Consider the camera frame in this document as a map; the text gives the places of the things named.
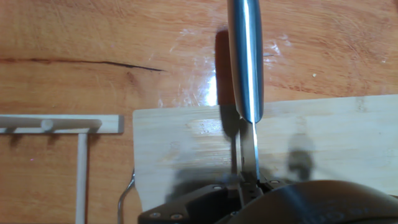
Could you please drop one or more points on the light wooden cutting board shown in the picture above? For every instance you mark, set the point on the light wooden cutting board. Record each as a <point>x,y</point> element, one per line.
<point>342,140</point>

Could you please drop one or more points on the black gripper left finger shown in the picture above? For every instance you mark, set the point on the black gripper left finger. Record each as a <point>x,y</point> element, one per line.
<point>192,208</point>

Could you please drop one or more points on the steel cleaver knife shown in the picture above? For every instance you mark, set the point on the steel cleaver knife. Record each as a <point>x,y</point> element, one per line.
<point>245,62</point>

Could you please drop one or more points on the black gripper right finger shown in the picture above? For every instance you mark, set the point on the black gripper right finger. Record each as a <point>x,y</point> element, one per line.
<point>248,189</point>

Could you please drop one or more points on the wooden peg dish rack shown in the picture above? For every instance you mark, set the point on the wooden peg dish rack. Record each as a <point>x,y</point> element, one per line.
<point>109,124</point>

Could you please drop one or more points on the large varnished wooden board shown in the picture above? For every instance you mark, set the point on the large varnished wooden board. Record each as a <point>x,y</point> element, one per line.
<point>93,31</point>

